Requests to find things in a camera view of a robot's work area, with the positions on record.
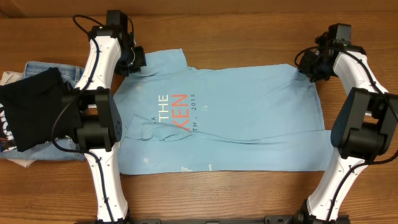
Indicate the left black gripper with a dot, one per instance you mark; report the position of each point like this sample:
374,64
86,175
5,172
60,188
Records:
141,61

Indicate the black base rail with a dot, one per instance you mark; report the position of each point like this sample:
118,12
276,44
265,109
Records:
270,219

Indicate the light blue printed t-shirt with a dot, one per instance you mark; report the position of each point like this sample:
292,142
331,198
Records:
177,118

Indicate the folded blue jeans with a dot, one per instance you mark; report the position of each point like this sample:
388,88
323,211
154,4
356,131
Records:
29,108

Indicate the folded black garment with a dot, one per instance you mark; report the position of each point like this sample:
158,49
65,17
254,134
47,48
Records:
34,109

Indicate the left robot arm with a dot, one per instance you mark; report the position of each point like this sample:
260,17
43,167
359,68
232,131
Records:
95,122

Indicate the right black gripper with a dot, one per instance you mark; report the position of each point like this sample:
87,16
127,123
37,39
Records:
303,68

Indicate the folded beige garment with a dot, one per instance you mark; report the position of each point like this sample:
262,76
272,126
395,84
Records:
7,78

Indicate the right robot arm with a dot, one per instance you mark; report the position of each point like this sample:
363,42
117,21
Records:
362,130

